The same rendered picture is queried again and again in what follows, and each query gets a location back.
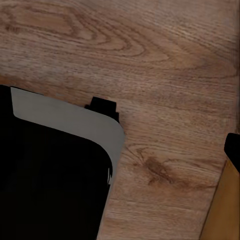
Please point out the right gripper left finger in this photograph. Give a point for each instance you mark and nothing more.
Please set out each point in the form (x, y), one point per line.
(12, 149)

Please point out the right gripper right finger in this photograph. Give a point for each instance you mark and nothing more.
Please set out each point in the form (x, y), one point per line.
(232, 149)

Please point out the door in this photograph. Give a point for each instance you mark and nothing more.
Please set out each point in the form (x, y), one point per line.
(223, 221)

